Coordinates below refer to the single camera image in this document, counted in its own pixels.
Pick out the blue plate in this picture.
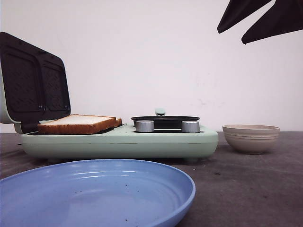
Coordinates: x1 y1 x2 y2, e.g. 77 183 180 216
0 159 196 227

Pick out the white bread slice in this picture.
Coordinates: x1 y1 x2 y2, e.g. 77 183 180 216
114 118 122 127
37 114 116 135

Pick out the mint green breakfast maker base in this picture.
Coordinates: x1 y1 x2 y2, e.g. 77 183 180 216
21 124 218 159

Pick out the beige ceramic bowl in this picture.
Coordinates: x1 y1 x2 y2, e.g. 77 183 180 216
222 124 280 154

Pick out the mint green sandwich maker lid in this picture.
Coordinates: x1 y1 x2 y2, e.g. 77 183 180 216
0 32 71 134

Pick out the black frying pan green handle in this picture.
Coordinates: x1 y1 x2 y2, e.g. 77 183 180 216
131 108 200 129

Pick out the silver control knob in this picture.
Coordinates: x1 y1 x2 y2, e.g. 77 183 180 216
136 120 154 133
181 121 200 133

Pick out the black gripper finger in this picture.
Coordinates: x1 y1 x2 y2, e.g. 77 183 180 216
217 0 270 33
241 0 303 44

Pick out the silver left control knob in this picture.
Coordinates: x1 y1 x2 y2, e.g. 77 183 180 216
136 120 154 133

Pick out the silver right control knob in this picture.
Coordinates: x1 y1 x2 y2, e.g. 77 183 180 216
181 121 200 133

